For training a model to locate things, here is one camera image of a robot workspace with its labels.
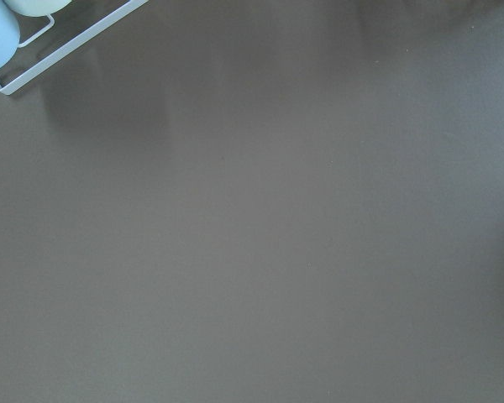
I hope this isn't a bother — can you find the pale green cup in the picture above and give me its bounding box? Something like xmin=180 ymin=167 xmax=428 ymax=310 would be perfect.
xmin=4 ymin=0 xmax=71 ymax=17

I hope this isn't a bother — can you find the white wire cup rack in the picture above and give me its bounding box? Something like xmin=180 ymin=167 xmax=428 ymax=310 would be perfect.
xmin=0 ymin=1 xmax=146 ymax=96

